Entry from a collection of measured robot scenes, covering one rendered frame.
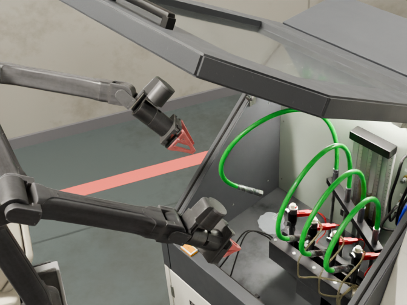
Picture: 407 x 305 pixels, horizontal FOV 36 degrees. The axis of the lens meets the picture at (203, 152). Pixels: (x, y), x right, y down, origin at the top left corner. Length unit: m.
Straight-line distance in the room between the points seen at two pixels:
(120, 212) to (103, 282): 1.87
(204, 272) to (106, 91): 0.65
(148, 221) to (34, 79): 0.57
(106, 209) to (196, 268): 0.71
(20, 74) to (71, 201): 0.55
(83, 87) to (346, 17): 0.88
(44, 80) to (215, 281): 0.78
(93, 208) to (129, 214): 0.09
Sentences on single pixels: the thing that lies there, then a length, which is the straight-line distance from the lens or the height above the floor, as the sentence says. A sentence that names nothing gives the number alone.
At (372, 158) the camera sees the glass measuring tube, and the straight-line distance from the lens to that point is 1.93.
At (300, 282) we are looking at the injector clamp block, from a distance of 2.00.
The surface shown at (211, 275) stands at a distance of 1.95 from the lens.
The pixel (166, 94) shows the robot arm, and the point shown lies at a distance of 1.68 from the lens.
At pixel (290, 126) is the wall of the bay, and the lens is 2.17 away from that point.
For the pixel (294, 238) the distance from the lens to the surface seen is 1.80.
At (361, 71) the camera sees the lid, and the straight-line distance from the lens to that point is 1.67.
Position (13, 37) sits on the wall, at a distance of 3.80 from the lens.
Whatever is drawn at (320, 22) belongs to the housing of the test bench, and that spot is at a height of 1.50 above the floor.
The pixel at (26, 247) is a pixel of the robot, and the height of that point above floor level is 1.31.
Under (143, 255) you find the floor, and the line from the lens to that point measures 3.30.
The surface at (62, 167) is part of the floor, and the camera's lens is 3.93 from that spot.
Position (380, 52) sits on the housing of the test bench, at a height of 1.50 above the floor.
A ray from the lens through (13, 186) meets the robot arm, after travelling 1.28.
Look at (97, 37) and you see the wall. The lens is 3.87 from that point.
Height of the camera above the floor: 2.45
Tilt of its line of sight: 39 degrees down
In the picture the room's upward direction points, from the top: 4 degrees counter-clockwise
